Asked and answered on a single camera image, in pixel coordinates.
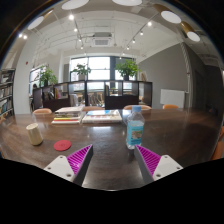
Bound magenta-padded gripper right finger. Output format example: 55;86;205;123
133;144;184;186

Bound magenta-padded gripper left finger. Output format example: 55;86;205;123
43;143;95;187

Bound clear plastic water bottle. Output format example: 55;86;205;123
125;105;146;150

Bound flat round red coaster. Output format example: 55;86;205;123
53;139;72;152

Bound cream paper cup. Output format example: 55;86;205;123
25;122;44;147

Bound stack of books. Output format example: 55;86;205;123
51;105;85;126

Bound orange chairs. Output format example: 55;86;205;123
0;103;224;161

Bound flat blue-covered magazine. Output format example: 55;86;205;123
81;109;123;125

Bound dark cube shelf unit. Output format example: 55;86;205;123
32;79;154;111

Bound tall dark bookshelf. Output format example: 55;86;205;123
0;68;16;118

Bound potted green plant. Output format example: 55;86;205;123
38;66;58;88
71;63;92;82
114;59;140;82

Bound white ceiling air conditioner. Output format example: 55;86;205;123
91;32;113;47

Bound round white ceiling lamps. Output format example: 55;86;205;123
27;0;201;43

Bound track ceiling spotlights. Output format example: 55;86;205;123
18;13;154;51

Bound white wall radiator panel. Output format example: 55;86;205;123
160;88;186;108

